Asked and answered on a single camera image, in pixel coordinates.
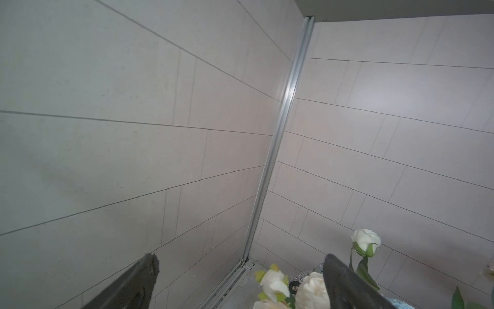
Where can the white rose bouquet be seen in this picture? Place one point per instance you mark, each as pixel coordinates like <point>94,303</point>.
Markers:
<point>306,290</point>

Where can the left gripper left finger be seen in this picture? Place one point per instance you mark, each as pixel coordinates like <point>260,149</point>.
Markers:
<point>133,289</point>

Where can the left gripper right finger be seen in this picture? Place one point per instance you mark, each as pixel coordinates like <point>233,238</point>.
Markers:
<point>347,290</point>

